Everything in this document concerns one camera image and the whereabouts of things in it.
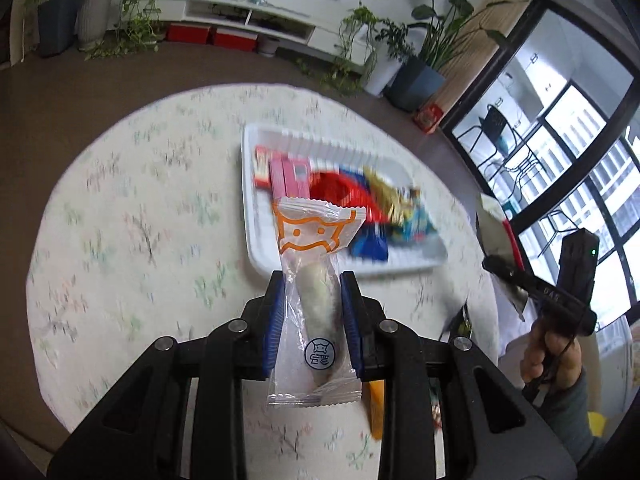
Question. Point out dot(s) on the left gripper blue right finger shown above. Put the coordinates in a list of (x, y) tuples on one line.
[(351, 303)]

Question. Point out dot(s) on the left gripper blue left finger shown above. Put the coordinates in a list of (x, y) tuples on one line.
[(274, 310)]

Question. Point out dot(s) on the dark blue Tipo snack bag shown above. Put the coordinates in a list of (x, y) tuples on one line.
[(371, 240)]

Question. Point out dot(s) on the clear orange cat snack packet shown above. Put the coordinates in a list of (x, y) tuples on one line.
[(313, 367)]

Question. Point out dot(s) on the gold snack packet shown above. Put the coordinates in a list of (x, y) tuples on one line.
[(395, 206)]

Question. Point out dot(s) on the red snack bag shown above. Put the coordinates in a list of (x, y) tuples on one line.
[(336, 189)]

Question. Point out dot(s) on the pink snack packet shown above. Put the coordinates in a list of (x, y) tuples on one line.
[(289, 177)]

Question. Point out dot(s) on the white and red snack packet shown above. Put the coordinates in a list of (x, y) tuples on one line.
[(497, 239)]

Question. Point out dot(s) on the light blue panda snack bag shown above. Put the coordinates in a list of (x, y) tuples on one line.
[(410, 222)]

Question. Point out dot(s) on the person's right forearm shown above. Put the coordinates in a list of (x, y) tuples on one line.
[(565, 412)]

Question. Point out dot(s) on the person's right hand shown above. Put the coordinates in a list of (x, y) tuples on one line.
[(548, 352)]

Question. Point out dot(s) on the white plastic tray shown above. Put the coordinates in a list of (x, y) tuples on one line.
[(325, 155)]

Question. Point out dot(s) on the green wrapped snack packet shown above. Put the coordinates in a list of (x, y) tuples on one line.
[(460, 325)]

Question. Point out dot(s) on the floral tablecloth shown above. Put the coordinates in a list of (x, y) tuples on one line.
[(144, 237)]

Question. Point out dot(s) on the small red orange packet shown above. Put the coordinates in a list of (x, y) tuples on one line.
[(261, 167)]

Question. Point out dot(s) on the black balcony chair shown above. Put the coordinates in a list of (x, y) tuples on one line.
[(508, 151)]

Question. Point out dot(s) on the red paper bag on floor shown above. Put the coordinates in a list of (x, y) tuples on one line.
[(428, 117)]

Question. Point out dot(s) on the dark square plant pot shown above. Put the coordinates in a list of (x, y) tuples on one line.
[(413, 85)]

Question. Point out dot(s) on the white tall plant pot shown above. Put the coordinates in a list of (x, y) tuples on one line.
[(381, 75)]

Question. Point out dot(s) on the red storage box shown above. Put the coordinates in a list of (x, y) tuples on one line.
[(235, 39), (188, 33)]

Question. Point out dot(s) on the white TV console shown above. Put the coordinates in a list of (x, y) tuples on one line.
[(259, 19)]

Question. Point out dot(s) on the white ribbed plant pot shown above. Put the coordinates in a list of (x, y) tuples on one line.
[(92, 23)]

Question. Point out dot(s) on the dark blue plant pot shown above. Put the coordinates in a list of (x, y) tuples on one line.
[(56, 25)]

